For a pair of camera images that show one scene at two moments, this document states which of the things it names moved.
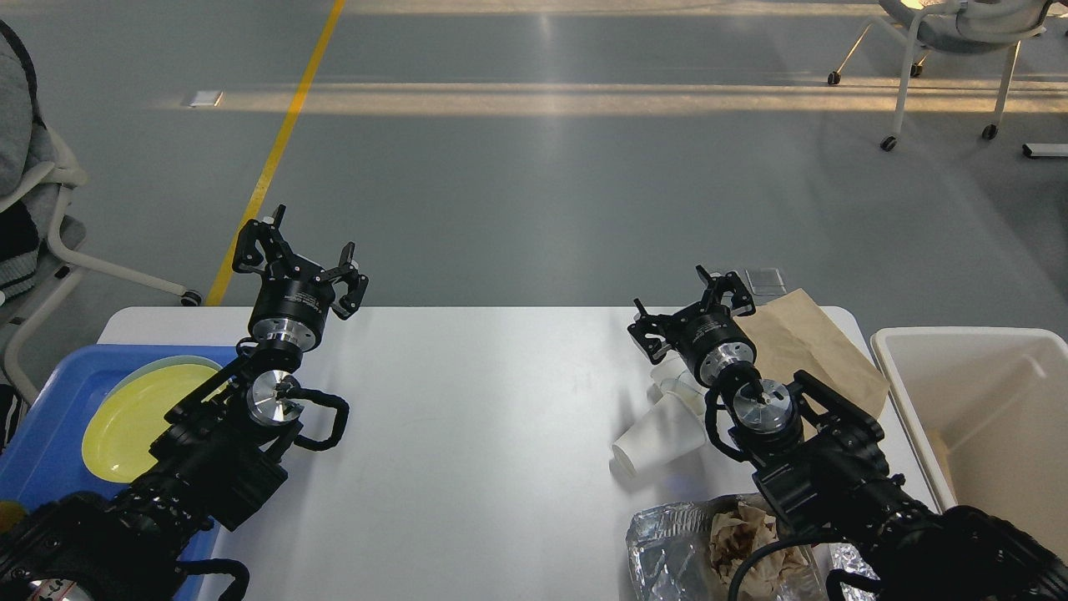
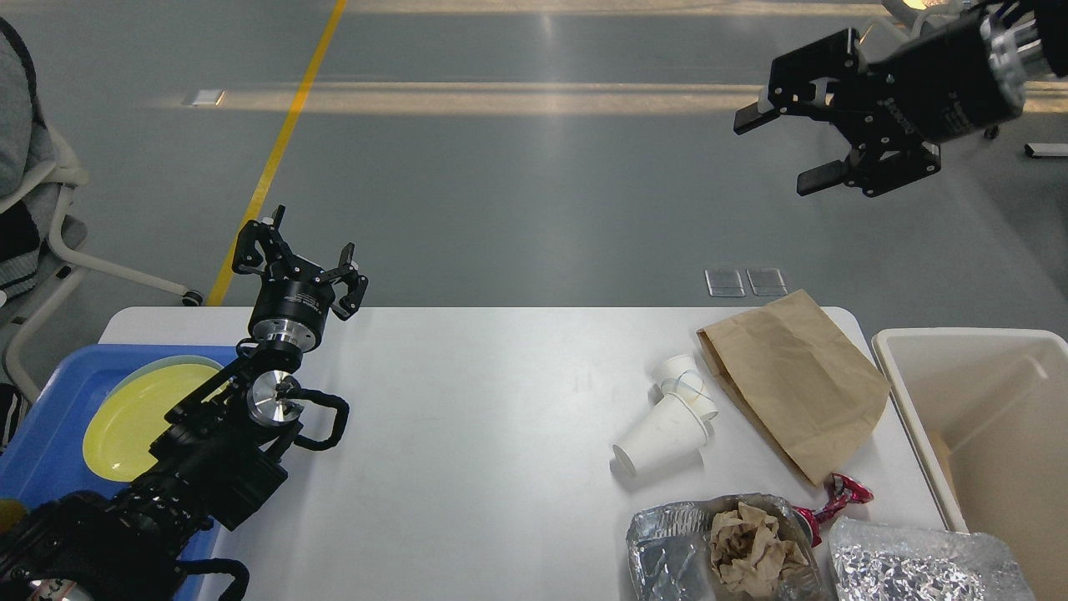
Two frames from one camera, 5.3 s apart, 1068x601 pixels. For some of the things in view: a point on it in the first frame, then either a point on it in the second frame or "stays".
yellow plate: [129, 416] stays
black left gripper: [293, 301] stays
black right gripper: [706, 339] to [959, 79]
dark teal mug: [11, 513] stays
